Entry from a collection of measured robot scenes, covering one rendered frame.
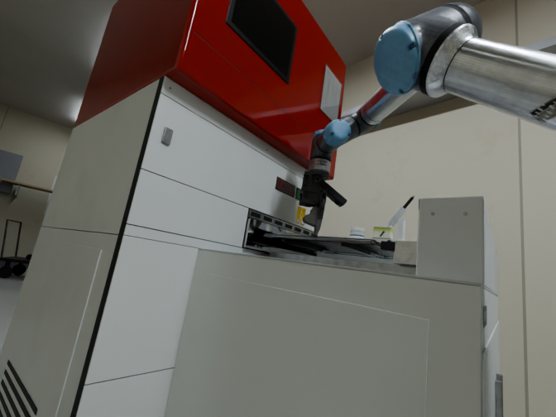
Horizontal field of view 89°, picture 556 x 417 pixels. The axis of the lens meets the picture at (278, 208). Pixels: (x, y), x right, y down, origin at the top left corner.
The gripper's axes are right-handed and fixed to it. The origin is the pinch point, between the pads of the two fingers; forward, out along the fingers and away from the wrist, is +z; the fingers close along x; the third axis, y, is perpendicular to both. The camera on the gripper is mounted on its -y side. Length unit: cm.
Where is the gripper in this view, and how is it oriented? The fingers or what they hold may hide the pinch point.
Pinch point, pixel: (318, 231)
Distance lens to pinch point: 96.2
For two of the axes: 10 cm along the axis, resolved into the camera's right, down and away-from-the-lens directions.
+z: -1.5, 9.7, -2.0
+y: -9.9, -1.5, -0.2
